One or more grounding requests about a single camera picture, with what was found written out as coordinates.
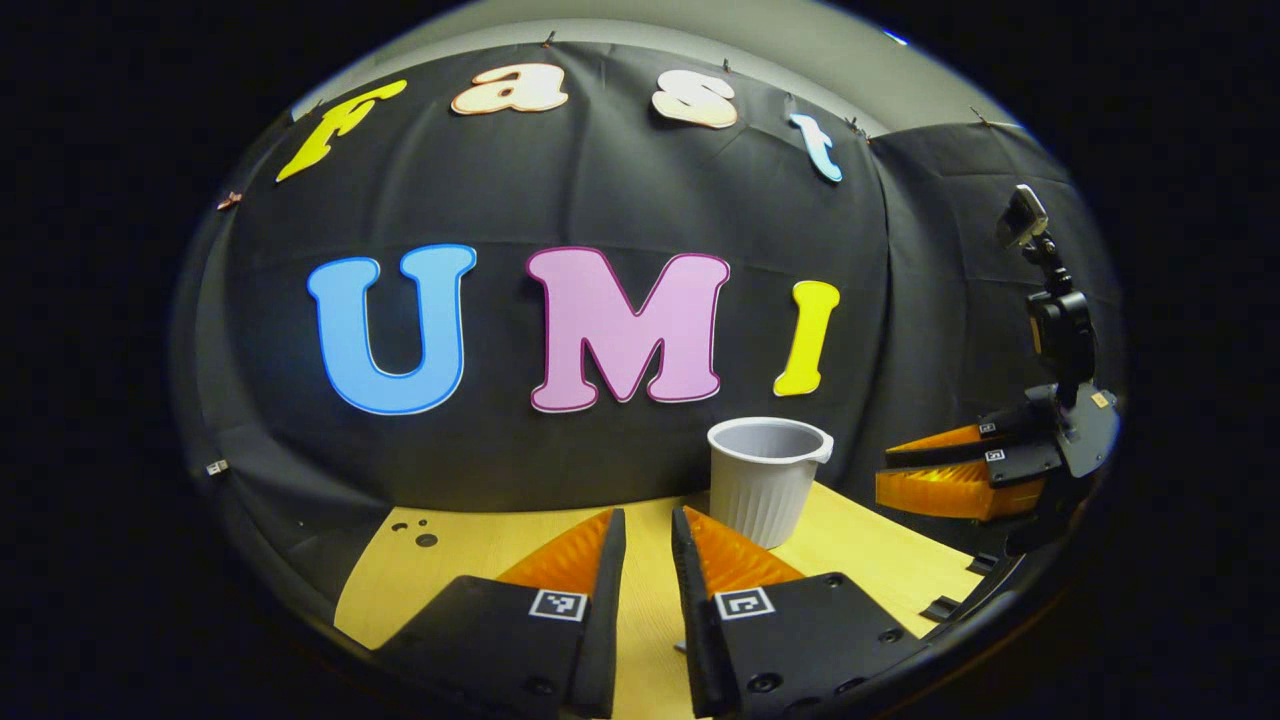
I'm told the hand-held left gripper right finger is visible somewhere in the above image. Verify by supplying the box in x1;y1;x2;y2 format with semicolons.
672;507;926;719

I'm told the yellow wooden desktop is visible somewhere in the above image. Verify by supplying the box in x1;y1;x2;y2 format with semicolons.
333;482;986;720

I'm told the white ribbed garbage bin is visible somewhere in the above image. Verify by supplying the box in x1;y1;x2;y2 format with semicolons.
707;417;834;549

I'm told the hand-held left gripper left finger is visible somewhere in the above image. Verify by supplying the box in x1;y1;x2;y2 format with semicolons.
375;508;627;719

